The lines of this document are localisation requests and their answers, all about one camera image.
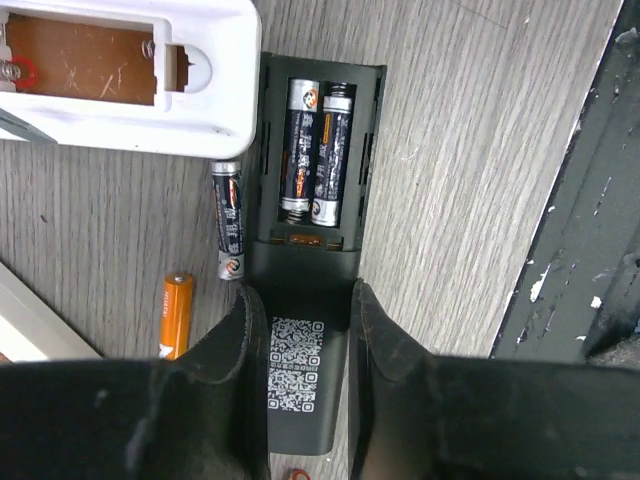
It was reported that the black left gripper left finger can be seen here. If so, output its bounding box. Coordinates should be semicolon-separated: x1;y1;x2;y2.
1;286;270;479

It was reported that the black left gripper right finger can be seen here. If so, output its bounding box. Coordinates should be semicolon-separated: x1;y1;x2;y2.
348;281;639;479

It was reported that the orange AAA battery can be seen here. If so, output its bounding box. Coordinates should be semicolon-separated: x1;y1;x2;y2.
159;273;194;360

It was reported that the long white remote control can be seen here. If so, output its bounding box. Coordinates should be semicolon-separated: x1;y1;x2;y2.
0;264;101;362

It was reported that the white remote with black batteries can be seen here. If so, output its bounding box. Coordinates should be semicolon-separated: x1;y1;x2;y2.
1;1;261;159

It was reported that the orange handle screwdriver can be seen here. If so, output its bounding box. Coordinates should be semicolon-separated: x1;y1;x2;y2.
0;109;57;144

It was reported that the right black battery in remote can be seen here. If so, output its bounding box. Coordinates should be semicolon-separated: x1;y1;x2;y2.
311;83;354;227

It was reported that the black battery in remote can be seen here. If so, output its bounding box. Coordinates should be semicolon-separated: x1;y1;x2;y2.
311;83;354;227
280;78;320;223

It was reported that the left black battery in remote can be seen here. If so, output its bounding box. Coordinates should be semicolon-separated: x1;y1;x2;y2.
280;78;320;223

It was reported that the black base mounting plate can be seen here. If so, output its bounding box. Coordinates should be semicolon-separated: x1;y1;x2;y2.
491;1;639;362

